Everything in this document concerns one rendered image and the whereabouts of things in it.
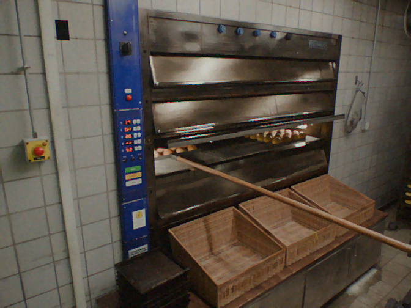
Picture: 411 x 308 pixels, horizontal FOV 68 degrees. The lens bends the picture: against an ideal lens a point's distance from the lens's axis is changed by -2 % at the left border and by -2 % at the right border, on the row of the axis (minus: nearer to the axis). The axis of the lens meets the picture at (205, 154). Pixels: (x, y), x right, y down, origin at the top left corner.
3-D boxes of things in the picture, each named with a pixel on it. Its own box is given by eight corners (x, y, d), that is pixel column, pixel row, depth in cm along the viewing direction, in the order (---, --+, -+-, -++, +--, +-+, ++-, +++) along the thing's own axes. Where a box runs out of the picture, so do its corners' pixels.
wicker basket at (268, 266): (167, 267, 197) (166, 228, 190) (232, 239, 231) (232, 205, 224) (217, 311, 160) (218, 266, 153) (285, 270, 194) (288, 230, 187)
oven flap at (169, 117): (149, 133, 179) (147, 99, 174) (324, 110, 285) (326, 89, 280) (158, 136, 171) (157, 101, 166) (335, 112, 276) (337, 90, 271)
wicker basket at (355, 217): (286, 216, 269) (288, 186, 261) (323, 200, 301) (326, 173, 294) (338, 238, 231) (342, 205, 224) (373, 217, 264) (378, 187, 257)
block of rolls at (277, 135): (229, 134, 312) (229, 128, 310) (261, 128, 340) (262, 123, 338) (276, 145, 265) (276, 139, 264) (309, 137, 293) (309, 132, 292)
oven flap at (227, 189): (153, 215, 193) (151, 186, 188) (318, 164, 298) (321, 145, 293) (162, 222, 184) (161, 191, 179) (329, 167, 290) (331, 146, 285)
